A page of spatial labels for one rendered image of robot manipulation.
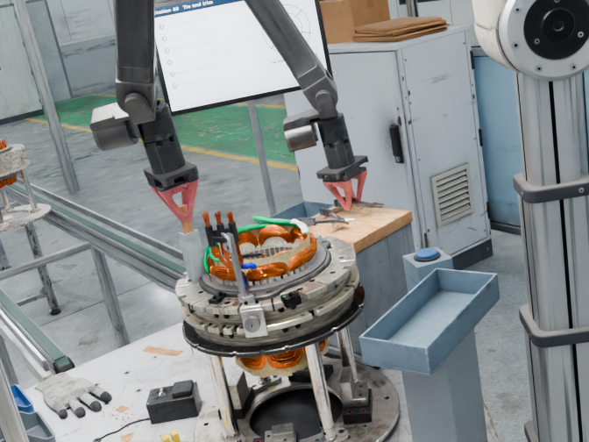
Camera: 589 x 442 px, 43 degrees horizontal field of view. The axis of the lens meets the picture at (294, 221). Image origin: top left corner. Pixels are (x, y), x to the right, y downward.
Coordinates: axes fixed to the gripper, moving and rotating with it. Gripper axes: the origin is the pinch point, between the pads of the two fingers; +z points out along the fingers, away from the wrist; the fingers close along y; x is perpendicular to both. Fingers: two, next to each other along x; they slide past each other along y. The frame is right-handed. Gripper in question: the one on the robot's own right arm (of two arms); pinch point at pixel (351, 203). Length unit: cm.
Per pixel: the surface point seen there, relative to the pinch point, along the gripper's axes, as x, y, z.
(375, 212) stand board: 4.9, -1.4, 2.3
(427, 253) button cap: 25.6, 9.9, 4.4
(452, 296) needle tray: 37.5, 20.0, 6.0
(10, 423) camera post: -18, 76, 10
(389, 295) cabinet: 10.9, 6.8, 17.1
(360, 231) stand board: 9.0, 8.4, 1.8
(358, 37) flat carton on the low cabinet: -147, -179, -6
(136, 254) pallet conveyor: -120, -10, 30
